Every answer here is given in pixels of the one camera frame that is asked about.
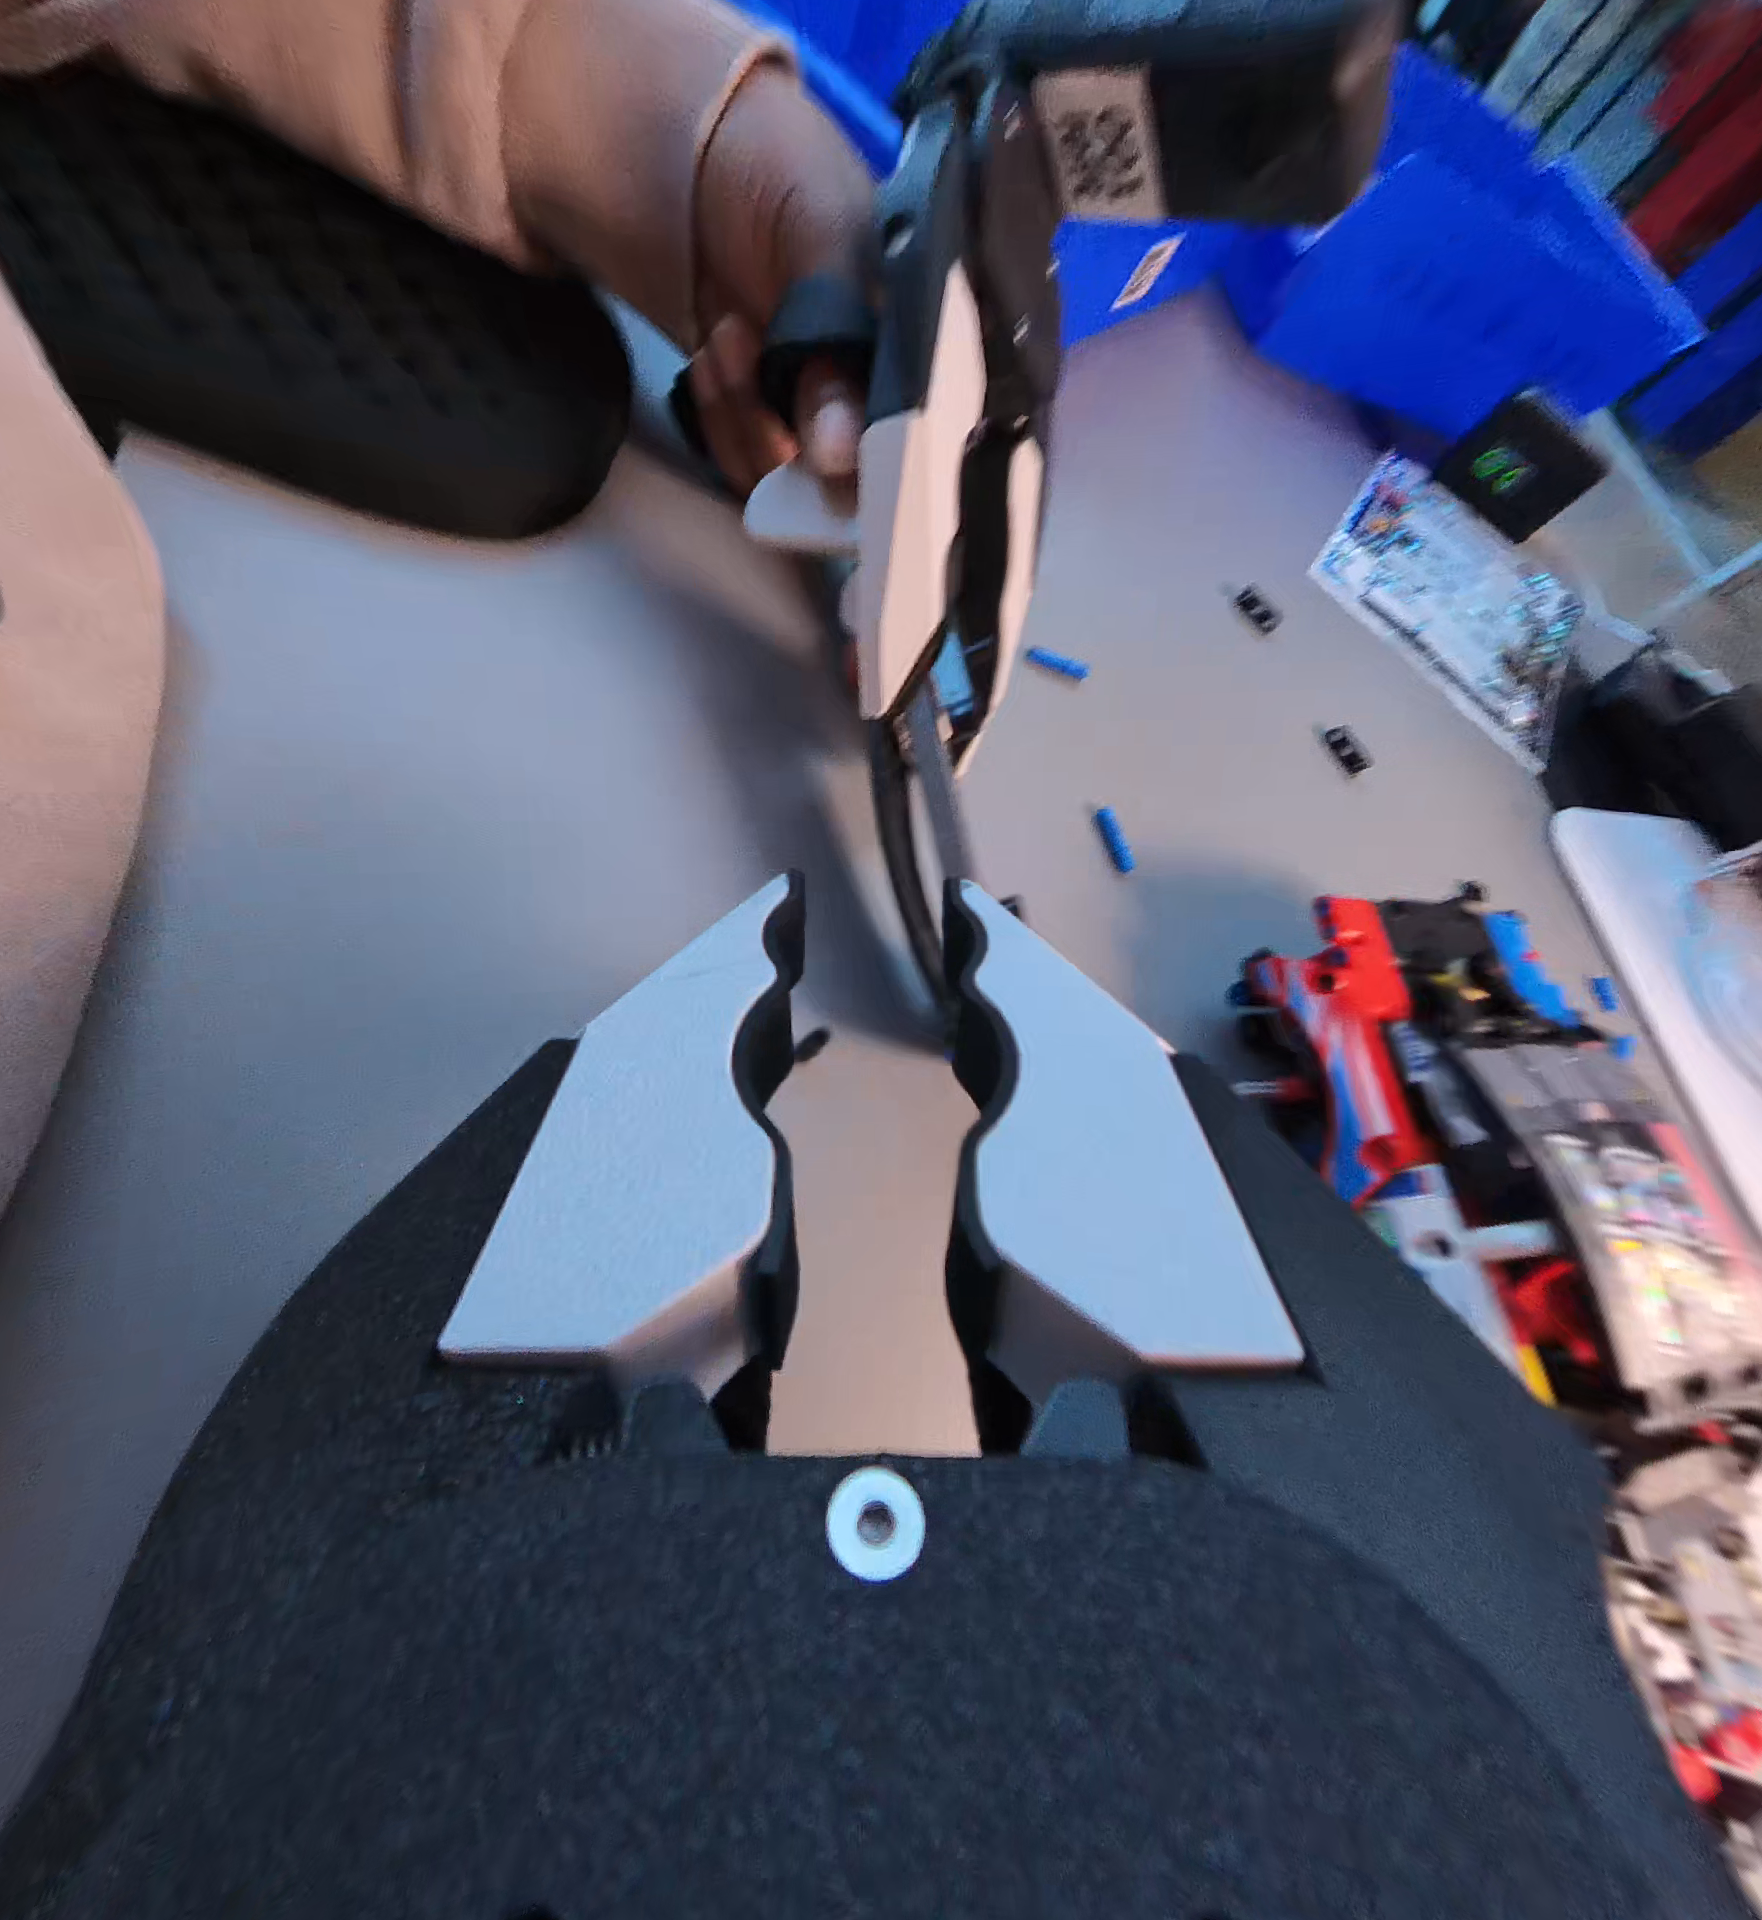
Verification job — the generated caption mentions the black power adapter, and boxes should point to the black power adapter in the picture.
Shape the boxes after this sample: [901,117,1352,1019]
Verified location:
[1549,646,1762,849]

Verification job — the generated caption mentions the lego sticker sheet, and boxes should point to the lego sticker sheet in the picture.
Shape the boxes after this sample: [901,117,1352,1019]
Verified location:
[1308,449,1589,770]

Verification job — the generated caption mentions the black lego chassis frame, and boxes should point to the black lego chassis frame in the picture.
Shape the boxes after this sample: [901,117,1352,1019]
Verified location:
[867,629,1005,1044]

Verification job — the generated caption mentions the black device green display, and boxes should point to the black device green display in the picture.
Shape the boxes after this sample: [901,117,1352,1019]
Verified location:
[1427,389,1610,545]

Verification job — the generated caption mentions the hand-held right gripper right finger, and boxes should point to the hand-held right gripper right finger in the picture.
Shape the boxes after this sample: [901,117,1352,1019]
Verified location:
[942,877,1311,1443]

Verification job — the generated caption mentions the person's left hand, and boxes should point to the person's left hand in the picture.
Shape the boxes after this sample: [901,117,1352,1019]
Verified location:
[689,61,883,496]

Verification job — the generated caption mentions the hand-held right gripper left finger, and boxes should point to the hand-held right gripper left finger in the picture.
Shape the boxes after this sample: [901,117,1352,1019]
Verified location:
[436,873,810,1443]

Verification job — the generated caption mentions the stack of coloured crates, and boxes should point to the stack of coloured crates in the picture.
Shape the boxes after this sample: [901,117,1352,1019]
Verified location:
[1481,0,1762,451]

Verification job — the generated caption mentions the white book stand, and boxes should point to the white book stand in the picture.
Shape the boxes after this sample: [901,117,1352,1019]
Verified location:
[1549,803,1762,1285]

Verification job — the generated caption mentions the red blue lego car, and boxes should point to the red blue lego car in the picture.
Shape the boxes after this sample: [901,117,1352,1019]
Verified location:
[1226,882,1762,1870]

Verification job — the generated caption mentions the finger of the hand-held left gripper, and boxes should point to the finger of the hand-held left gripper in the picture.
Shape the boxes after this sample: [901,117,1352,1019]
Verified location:
[840,266,992,724]
[945,427,1051,777]

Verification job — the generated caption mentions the blue plastic bin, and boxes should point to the blue plastic bin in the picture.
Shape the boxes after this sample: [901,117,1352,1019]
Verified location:
[732,0,974,167]
[1247,45,1707,451]

